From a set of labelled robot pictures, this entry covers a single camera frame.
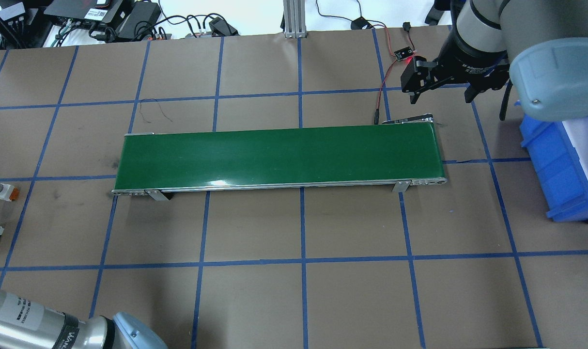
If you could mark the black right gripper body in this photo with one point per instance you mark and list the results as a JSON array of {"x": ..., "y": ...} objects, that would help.
[{"x": 473, "y": 62}]

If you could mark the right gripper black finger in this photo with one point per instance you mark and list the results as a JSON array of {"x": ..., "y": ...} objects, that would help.
[
  {"x": 419, "y": 76},
  {"x": 473, "y": 90}
]

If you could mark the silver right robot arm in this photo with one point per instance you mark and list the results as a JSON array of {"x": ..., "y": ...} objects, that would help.
[{"x": 537, "y": 47}]

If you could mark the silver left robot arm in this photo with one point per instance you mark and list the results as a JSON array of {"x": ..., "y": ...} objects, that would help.
[{"x": 25, "y": 324}]

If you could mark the small red-lit circuit board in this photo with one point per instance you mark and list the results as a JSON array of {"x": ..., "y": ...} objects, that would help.
[{"x": 403, "y": 54}]

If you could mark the green conveyor belt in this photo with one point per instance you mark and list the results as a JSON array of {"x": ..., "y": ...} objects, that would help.
[{"x": 399, "y": 154}]

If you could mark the small black controller box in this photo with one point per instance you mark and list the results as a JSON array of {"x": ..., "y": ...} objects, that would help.
[{"x": 360, "y": 23}]

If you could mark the blue plastic bin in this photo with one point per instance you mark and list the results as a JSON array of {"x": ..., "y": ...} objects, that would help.
[{"x": 559, "y": 153}]

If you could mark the black power adapter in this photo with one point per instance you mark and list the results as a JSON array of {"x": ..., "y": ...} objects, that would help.
[{"x": 143, "y": 14}]

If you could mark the aluminium frame post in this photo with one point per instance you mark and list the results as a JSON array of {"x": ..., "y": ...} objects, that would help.
[{"x": 294, "y": 23}]

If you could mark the green push button switch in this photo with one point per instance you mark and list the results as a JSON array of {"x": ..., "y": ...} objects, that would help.
[{"x": 8, "y": 193}]

